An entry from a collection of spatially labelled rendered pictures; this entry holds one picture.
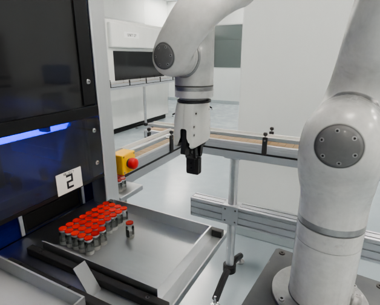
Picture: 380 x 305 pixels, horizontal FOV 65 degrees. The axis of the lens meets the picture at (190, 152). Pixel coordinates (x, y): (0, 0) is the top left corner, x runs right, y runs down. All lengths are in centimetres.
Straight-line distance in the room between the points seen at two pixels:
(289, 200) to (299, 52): 100
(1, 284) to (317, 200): 67
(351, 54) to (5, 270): 82
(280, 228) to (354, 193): 118
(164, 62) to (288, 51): 155
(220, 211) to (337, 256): 120
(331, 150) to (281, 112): 163
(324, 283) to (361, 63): 39
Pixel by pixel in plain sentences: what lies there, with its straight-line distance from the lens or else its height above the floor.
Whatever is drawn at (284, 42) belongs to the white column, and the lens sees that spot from 207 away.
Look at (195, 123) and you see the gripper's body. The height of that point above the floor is 121.
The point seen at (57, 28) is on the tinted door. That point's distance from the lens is 86.
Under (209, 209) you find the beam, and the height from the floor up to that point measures 50.
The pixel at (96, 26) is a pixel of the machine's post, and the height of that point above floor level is 143.
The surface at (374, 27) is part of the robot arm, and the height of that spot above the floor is 139.
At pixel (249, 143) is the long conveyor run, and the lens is 153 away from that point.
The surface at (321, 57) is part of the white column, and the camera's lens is 203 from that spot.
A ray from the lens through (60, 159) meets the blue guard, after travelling 86.
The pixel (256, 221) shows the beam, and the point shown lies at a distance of 172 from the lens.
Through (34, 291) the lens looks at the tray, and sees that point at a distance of 76.
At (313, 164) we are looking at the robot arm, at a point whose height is 119.
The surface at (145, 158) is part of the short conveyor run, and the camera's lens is 134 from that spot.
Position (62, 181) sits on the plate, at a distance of 87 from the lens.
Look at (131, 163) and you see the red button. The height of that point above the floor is 100.
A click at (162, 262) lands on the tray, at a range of 76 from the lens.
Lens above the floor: 135
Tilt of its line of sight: 18 degrees down
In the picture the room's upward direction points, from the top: straight up
